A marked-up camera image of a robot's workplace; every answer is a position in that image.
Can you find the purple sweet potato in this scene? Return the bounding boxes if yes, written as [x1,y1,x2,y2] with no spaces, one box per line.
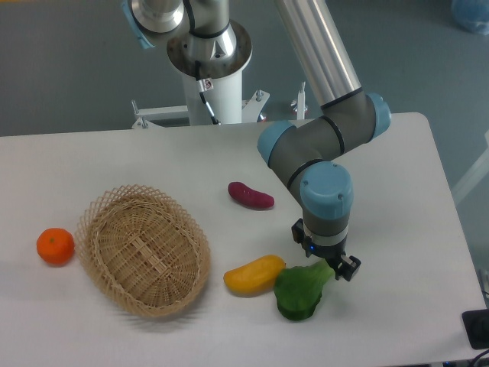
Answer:
[228,182,275,209]

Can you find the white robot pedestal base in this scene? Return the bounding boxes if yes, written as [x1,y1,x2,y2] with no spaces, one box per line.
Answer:
[131,18,309,129]

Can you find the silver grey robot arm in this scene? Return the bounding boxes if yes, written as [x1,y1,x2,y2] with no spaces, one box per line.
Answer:
[121,1,391,280]

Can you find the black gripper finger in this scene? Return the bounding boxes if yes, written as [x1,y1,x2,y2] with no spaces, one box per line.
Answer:
[333,254,361,281]
[291,219,312,257]

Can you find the green leafy vegetable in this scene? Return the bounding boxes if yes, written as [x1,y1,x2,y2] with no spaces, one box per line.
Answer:
[274,260,335,321]

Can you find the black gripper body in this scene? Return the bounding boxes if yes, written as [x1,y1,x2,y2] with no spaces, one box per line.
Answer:
[303,229,348,269]

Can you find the black cable on pedestal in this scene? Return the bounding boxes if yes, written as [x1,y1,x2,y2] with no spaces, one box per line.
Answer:
[193,60,222,126]

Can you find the black device at table edge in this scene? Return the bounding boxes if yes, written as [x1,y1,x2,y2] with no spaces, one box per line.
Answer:
[461,309,488,350]

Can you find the blue plastic bag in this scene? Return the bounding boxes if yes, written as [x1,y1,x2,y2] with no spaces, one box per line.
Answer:
[451,0,488,36]

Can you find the woven wicker basket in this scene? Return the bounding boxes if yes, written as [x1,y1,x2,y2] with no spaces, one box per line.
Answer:
[74,185,211,317]

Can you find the yellow mango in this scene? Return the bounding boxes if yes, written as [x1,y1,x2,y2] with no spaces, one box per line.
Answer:
[223,255,286,296]

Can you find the white frame bar right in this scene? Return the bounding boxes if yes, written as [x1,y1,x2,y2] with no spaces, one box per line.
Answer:
[451,132,489,206]

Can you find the orange tangerine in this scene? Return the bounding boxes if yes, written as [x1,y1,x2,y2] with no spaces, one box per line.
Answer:
[36,228,75,266]

